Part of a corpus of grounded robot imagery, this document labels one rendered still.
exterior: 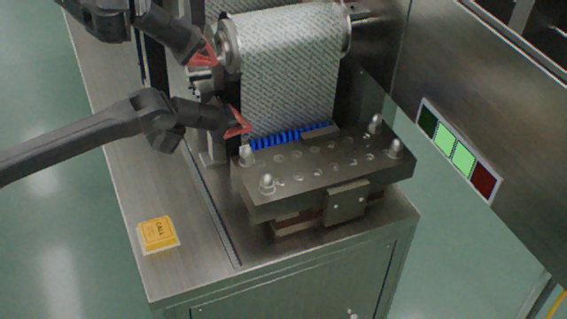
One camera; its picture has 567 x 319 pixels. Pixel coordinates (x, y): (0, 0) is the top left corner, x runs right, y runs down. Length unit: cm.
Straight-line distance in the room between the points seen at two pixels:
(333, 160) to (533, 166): 47
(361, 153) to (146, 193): 52
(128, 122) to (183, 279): 35
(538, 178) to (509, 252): 165
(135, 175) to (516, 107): 89
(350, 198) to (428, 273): 122
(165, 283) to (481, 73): 74
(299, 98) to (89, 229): 147
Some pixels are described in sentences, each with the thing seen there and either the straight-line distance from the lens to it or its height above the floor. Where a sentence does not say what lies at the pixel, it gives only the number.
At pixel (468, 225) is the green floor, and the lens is 266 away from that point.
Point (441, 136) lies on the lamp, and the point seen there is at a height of 119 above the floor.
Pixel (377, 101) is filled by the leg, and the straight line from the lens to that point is 168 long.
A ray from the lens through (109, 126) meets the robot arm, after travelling 112.
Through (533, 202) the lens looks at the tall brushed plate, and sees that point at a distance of 102.
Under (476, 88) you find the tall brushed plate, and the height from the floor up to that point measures 133.
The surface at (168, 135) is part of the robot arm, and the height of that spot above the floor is 112.
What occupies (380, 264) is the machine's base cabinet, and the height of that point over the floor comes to 73.
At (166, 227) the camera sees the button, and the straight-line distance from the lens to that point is 128.
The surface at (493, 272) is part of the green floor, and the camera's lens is 253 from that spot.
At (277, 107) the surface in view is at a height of 111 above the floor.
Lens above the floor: 190
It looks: 44 degrees down
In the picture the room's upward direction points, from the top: 3 degrees clockwise
